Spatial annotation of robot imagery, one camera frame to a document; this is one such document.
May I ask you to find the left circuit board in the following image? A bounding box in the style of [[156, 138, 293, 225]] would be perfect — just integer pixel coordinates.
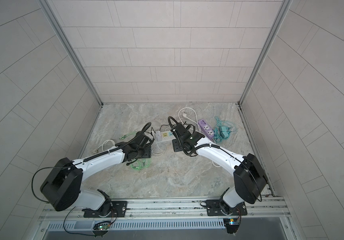
[[93, 221, 111, 231]]

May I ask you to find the teal charger lower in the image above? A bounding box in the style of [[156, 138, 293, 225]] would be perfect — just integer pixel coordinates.
[[220, 132, 230, 140]]

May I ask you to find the right circuit board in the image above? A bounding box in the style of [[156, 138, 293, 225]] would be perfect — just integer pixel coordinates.
[[223, 218, 241, 235]]

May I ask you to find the circuit board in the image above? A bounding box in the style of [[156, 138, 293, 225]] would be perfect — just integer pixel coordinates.
[[93, 221, 111, 231], [223, 218, 241, 235]]

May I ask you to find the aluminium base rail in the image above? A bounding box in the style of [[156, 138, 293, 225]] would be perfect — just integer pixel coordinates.
[[38, 195, 291, 222]]

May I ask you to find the teal charger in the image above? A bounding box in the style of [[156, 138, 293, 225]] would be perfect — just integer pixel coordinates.
[[219, 126, 231, 133], [220, 132, 230, 140]]

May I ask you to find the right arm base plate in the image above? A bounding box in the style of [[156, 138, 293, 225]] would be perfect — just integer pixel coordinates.
[[200, 200, 248, 216]]

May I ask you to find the teal charger upper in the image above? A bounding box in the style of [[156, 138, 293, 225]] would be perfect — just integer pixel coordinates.
[[219, 126, 231, 133]]

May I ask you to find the light green cable bundle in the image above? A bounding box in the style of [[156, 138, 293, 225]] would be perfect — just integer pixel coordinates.
[[118, 131, 153, 172]]

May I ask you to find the thick white power cord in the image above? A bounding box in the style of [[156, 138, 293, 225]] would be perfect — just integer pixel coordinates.
[[92, 139, 117, 154]]

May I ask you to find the white multicolour power strip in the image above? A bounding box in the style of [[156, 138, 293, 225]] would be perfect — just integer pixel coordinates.
[[160, 131, 176, 143]]

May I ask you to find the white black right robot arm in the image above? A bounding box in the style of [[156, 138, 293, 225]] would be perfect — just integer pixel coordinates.
[[168, 116, 268, 216]]

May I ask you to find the thin black cable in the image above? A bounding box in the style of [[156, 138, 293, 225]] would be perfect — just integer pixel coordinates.
[[150, 121, 188, 137]]

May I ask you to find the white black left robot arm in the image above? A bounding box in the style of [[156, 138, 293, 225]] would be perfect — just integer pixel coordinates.
[[40, 132, 154, 218]]

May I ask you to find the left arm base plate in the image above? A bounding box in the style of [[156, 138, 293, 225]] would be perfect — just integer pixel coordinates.
[[82, 201, 128, 218]]

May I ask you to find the purple power strip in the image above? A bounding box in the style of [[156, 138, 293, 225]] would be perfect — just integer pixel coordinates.
[[198, 119, 215, 140]]

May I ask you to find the teal cable bundle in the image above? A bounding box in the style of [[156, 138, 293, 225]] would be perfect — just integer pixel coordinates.
[[212, 116, 237, 143]]

